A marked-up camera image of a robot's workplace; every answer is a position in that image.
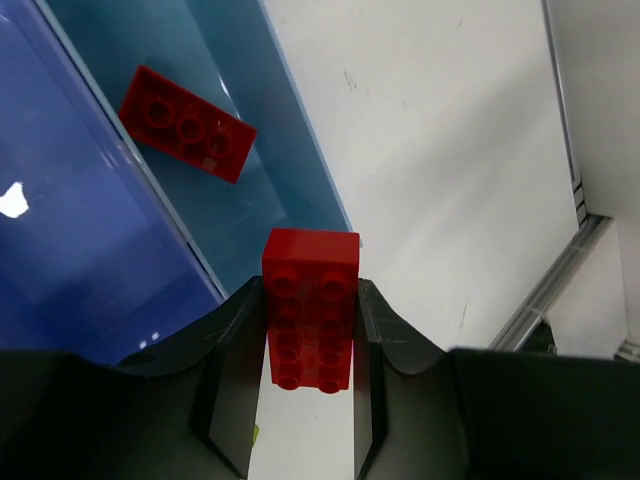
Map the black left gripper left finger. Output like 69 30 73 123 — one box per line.
1 277 266 479

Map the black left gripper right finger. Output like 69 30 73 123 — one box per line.
353 280 639 479

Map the red lego brick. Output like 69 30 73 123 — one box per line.
118 65 257 184
261 228 360 394

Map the green T-shaped lego assembly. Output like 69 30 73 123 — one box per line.
251 424 260 449

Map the light blue container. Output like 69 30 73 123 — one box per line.
42 1 350 293

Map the aluminium side rail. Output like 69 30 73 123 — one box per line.
491 1 639 362

